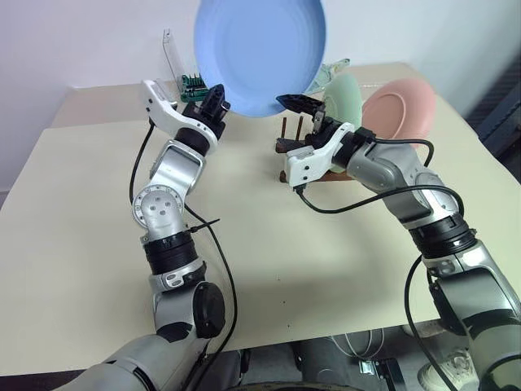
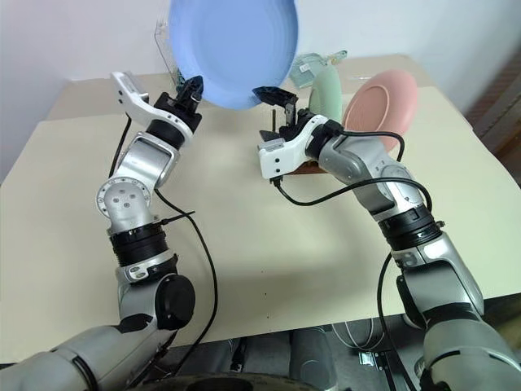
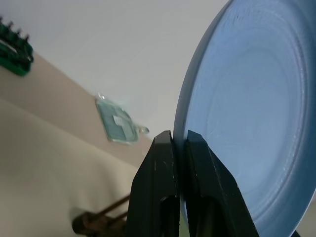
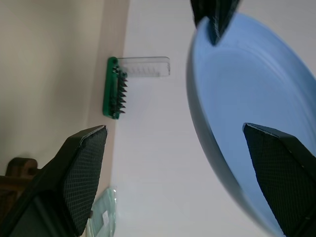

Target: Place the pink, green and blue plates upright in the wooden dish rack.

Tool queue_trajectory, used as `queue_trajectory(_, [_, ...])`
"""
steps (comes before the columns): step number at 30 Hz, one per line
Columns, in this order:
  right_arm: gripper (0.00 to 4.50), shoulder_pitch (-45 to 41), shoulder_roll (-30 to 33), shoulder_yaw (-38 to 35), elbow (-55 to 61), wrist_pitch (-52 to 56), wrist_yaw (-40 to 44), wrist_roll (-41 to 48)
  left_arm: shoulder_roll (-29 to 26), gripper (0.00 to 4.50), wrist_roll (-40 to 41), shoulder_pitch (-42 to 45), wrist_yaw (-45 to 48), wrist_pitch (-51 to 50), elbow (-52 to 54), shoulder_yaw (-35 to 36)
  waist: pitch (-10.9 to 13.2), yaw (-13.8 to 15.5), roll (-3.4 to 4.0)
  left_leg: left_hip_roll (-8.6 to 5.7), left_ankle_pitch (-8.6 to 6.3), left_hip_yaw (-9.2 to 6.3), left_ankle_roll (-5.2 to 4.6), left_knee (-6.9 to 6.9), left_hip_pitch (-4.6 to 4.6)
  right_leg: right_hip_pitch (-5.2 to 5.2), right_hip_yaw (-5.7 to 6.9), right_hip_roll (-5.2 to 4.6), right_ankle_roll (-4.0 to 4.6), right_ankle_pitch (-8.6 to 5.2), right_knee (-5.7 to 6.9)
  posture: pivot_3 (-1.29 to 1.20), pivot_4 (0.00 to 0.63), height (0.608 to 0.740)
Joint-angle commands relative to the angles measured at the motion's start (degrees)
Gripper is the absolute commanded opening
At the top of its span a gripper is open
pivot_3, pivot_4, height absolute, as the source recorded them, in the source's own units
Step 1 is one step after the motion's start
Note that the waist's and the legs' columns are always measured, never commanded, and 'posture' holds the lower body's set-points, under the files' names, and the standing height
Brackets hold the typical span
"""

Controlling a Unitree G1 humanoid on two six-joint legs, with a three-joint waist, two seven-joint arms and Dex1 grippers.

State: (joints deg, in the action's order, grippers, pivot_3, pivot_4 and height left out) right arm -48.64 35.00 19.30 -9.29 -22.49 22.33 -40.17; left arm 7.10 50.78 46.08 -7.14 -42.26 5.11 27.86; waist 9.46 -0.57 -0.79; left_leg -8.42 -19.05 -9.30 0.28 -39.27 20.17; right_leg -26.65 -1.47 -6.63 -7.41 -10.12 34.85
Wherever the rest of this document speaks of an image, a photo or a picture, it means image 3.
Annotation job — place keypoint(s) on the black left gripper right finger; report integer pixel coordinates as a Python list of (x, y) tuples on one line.
[(217, 197)]

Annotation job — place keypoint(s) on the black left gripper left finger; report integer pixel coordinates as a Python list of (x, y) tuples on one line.
[(153, 192)]

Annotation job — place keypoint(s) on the blue plate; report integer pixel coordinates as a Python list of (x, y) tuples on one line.
[(247, 98)]

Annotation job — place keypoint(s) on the wooden dish rack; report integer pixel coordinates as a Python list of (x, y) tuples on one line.
[(86, 218)]

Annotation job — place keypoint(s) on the green screwdriver bit set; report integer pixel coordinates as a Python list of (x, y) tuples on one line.
[(14, 56)]

